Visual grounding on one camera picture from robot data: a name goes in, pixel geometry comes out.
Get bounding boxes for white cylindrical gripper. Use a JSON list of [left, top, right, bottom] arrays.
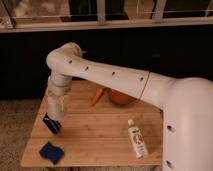
[[43, 94, 65, 134]]

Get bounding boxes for blue eraser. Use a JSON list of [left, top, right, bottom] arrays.
[[39, 142, 64, 165]]

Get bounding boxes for orange carrot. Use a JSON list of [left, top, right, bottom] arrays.
[[91, 88, 104, 106]]

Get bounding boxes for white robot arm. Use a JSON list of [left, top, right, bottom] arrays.
[[46, 42, 213, 171]]

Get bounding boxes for white window frame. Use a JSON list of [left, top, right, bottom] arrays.
[[0, 0, 213, 33]]

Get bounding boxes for white plastic bottle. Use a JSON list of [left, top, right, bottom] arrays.
[[128, 120, 148, 158]]

